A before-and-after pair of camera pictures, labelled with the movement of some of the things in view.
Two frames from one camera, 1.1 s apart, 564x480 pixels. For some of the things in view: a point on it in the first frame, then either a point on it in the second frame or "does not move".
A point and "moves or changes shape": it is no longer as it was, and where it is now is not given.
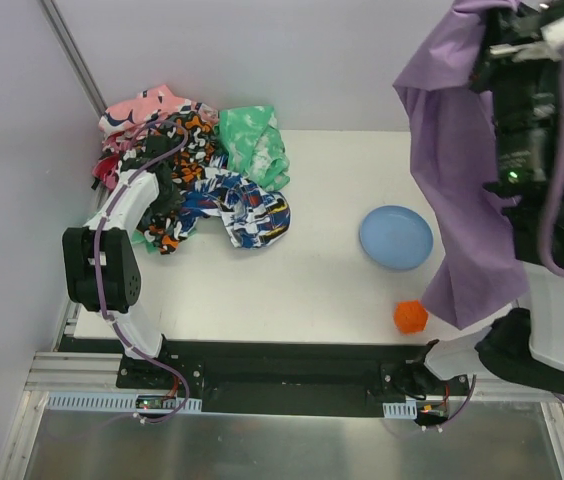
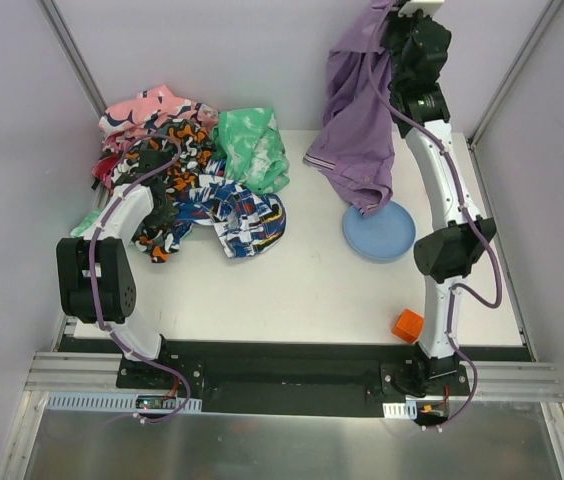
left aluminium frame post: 74,56 does not move
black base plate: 278,375 does not move
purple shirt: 480,275 -> 354,137
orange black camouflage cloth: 178,145 moves or changes shape
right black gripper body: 507,53 -> 399,26
